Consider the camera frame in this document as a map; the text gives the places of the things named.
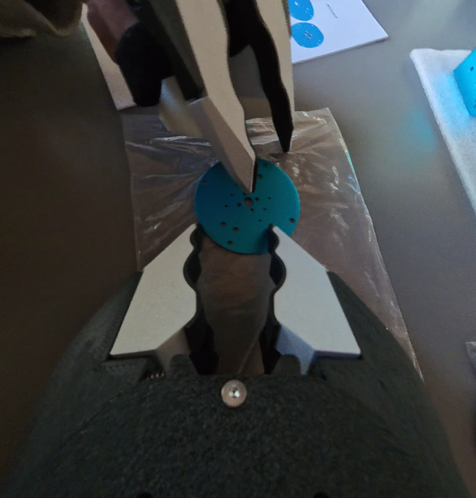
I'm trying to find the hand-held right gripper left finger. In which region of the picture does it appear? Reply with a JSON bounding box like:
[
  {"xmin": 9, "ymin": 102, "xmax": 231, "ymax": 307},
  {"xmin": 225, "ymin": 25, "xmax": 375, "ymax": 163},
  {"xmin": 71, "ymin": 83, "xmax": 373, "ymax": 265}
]
[{"xmin": 110, "ymin": 227, "xmax": 219, "ymax": 376}]

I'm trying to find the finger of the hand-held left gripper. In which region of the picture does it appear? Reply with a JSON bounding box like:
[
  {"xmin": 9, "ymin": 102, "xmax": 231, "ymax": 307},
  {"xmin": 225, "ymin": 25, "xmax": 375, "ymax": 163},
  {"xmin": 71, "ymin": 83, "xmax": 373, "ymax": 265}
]
[
  {"xmin": 257, "ymin": 0, "xmax": 295, "ymax": 153},
  {"xmin": 175, "ymin": 0, "xmax": 257, "ymax": 194}
]

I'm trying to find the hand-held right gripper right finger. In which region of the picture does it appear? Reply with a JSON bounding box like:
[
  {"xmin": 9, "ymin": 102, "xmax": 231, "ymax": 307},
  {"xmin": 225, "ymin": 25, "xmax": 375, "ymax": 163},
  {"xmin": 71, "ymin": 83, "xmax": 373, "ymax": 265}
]
[{"xmin": 261, "ymin": 226, "xmax": 362, "ymax": 376}]

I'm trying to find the large clear plastic bag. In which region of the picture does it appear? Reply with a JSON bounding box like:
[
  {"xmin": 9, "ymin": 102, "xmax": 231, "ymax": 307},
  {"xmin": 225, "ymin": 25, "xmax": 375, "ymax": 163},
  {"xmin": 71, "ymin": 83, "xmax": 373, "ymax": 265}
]
[{"xmin": 121, "ymin": 108, "xmax": 423, "ymax": 378}]

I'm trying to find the blue round perforated plate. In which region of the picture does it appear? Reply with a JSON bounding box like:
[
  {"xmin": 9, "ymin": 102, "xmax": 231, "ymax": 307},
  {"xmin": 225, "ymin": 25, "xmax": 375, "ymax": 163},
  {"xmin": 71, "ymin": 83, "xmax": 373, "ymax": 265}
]
[{"xmin": 194, "ymin": 157, "xmax": 302, "ymax": 255}]

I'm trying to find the person's left forearm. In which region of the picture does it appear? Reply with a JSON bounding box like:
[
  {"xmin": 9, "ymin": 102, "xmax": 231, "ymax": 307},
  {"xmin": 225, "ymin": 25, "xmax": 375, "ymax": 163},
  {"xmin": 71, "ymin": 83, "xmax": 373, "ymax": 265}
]
[{"xmin": 0, "ymin": 0, "xmax": 83, "ymax": 38}]

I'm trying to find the grey desk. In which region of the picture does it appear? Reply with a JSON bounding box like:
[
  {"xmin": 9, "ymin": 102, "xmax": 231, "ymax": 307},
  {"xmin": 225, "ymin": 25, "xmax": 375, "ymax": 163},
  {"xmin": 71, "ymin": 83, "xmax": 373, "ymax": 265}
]
[{"xmin": 0, "ymin": 0, "xmax": 476, "ymax": 498}]

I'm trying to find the person's left hand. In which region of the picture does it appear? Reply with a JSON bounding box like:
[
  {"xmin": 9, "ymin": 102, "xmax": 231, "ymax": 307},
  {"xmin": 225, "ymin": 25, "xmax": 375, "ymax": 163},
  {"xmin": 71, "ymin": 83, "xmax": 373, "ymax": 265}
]
[{"xmin": 84, "ymin": 0, "xmax": 131, "ymax": 63}]

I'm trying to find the white instruction sheet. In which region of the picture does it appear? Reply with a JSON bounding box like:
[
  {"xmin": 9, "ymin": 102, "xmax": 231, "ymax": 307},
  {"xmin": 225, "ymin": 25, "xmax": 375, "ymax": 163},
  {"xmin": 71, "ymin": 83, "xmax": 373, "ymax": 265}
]
[{"xmin": 289, "ymin": 0, "xmax": 389, "ymax": 65}]

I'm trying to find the white foam sheet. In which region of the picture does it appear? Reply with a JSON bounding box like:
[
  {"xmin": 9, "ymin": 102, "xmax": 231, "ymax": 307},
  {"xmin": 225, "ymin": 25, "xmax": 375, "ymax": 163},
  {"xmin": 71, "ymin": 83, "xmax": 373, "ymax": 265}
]
[{"xmin": 410, "ymin": 47, "xmax": 476, "ymax": 218}]

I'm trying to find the blue large U bracket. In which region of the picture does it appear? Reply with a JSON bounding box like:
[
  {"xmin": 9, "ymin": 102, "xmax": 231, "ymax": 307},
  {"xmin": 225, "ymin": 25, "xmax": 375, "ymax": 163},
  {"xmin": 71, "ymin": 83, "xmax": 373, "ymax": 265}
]
[{"xmin": 453, "ymin": 39, "xmax": 476, "ymax": 117}]

